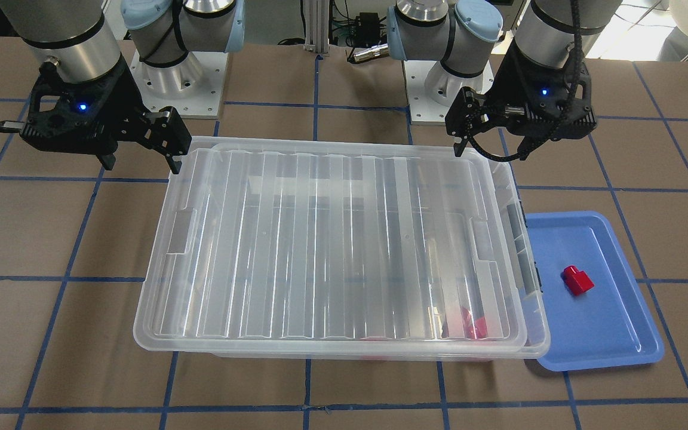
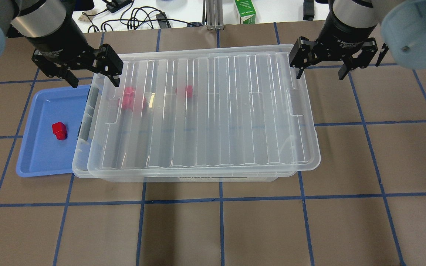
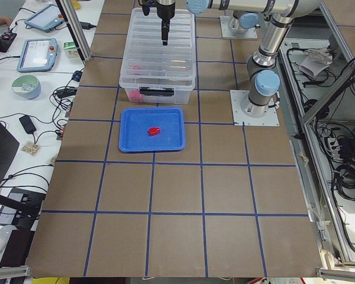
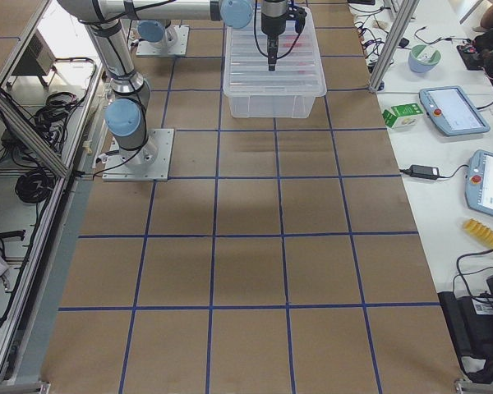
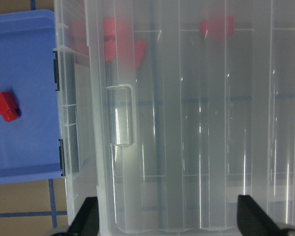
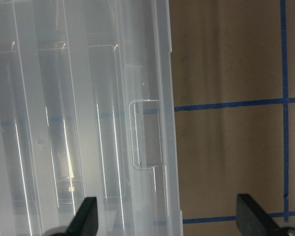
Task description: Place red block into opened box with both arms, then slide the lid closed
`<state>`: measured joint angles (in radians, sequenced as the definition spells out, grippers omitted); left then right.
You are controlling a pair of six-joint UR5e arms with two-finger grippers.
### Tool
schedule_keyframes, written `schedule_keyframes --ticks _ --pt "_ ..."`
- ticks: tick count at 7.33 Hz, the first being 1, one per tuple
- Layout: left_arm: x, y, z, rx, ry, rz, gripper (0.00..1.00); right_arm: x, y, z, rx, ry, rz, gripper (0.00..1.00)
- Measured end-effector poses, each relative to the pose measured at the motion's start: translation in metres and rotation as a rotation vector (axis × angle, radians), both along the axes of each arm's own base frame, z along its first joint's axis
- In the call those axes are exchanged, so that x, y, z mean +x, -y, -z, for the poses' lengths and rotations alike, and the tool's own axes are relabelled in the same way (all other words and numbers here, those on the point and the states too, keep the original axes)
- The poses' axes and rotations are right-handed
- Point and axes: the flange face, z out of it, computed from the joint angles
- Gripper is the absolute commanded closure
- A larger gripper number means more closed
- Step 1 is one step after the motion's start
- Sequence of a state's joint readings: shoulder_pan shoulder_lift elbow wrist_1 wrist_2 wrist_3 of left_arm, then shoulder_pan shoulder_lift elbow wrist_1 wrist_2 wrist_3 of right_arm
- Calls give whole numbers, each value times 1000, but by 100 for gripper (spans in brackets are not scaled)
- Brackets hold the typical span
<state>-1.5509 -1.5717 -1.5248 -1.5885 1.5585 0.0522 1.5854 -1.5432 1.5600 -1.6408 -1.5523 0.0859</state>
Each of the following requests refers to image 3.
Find teach pendant far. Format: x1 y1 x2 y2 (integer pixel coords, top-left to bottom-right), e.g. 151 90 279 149
25 4 64 33

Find blue plastic tray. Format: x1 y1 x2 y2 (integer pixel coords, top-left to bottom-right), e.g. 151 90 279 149
118 107 186 153

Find clear plastic storage box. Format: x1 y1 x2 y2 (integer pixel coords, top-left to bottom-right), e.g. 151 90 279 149
119 77 196 105

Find teach pendant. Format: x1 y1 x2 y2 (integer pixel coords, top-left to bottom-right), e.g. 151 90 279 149
17 38 58 73
25 4 64 33

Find green round bowl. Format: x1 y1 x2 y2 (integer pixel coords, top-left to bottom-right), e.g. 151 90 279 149
11 75 41 99

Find red blocks in box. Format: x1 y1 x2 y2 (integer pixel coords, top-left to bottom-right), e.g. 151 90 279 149
128 89 143 103

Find teach pendant near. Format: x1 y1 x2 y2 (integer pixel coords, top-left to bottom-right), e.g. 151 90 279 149
17 38 58 73

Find aluminium frame post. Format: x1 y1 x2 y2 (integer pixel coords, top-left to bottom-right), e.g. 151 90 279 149
56 0 92 62

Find red block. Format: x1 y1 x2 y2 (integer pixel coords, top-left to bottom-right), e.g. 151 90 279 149
148 127 161 137

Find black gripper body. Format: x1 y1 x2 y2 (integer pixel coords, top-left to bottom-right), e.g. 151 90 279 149
140 0 176 20

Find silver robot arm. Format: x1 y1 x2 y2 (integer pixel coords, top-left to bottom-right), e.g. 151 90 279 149
185 1 320 118
138 1 259 46

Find black power adapter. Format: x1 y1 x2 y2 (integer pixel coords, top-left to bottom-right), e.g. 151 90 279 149
19 115 37 134

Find clear plastic box lid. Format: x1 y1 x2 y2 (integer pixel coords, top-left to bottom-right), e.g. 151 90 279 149
119 8 196 91

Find small green white carton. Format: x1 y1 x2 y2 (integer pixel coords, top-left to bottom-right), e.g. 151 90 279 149
63 41 80 58

